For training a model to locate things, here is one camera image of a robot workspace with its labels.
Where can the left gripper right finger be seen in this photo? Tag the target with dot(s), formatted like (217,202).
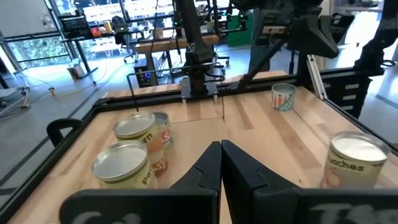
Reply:
(242,186)

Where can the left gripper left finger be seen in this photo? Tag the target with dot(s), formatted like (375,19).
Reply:
(199,186)

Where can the small can with red print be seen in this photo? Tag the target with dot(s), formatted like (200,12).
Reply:
(164,130)

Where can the small sliced carrots can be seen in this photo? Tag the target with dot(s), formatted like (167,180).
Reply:
(283,99)

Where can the tall peaches can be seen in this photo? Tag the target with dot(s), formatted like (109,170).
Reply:
(121,161)
(354,161)

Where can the tall corn can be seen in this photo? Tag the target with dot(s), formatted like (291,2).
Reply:
(133,124)

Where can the person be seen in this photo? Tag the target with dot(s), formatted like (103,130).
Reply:
(259,53)

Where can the green cabinet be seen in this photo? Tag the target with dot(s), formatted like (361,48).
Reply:
(239,31)

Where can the black drawer cabinet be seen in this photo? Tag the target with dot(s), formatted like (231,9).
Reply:
(342,102)

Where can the black computer tower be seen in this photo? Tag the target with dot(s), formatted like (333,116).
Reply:
(143,73)

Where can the wooden desk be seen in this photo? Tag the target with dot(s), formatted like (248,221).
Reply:
(177,43)

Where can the small waste bin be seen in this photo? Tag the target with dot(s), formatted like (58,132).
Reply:
(75,71)

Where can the black office chair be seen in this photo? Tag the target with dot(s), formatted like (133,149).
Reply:
(121,31)

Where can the black perforated panel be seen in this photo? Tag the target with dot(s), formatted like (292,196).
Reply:
(74,26)

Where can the black aluminium rig frame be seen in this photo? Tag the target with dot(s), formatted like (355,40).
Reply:
(248,88)

